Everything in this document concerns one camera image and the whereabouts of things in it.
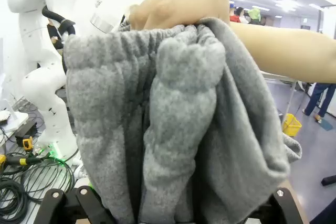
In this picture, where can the bystander in blue jeans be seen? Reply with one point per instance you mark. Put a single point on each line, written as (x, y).
(319, 95)

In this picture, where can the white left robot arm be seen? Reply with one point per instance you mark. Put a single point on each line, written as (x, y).
(39, 11)

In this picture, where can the person's left hand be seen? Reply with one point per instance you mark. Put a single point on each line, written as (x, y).
(183, 3)

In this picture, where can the yellow plastic bin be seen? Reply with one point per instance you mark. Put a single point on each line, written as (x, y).
(291, 127)

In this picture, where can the grey training pants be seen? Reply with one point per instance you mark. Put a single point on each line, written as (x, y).
(170, 116)

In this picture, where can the red-shirted background figure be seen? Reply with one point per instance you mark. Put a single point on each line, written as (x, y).
(234, 15)

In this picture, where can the green-shirted background figure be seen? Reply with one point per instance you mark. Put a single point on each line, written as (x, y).
(254, 15)

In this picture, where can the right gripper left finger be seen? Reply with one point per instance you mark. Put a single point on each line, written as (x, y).
(52, 208)

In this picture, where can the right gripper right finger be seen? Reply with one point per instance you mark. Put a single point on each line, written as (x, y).
(283, 208)

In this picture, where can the black floor bar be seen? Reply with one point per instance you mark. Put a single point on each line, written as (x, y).
(329, 179)

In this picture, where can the small white side table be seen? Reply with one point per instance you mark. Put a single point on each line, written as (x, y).
(275, 79)

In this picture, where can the person's left forearm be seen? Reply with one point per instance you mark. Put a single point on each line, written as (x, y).
(288, 51)

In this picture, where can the yellow black hand tool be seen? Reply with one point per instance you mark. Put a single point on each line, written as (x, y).
(21, 160)

